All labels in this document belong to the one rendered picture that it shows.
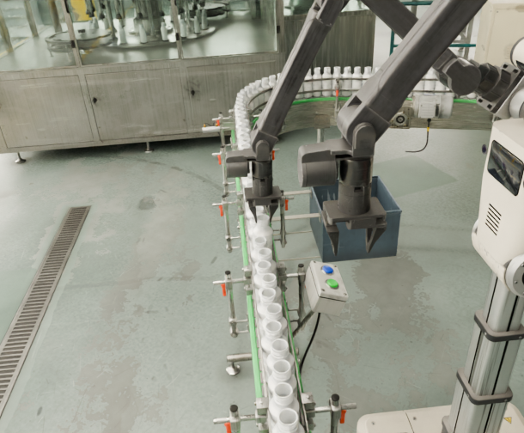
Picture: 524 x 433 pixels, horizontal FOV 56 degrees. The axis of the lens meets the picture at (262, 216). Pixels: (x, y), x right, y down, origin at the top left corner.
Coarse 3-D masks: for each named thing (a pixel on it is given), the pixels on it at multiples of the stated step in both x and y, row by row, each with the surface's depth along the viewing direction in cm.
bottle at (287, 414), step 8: (288, 408) 91; (280, 416) 91; (288, 416) 92; (296, 416) 90; (280, 424) 89; (288, 424) 88; (296, 424) 90; (272, 432) 93; (280, 432) 91; (288, 432) 89; (296, 432) 91; (304, 432) 92
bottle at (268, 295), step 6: (270, 288) 122; (264, 294) 122; (270, 294) 122; (276, 294) 121; (264, 300) 120; (270, 300) 119; (276, 300) 121; (258, 306) 123; (264, 306) 121; (258, 312) 122; (264, 312) 120; (264, 318) 121
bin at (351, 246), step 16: (288, 192) 213; (304, 192) 212; (320, 192) 220; (336, 192) 220; (384, 192) 210; (320, 208) 224; (384, 208) 212; (400, 208) 193; (320, 224) 197; (320, 240) 200; (352, 240) 197; (384, 240) 198; (320, 256) 204; (336, 256) 200; (352, 256) 201; (368, 256) 202; (384, 256) 203
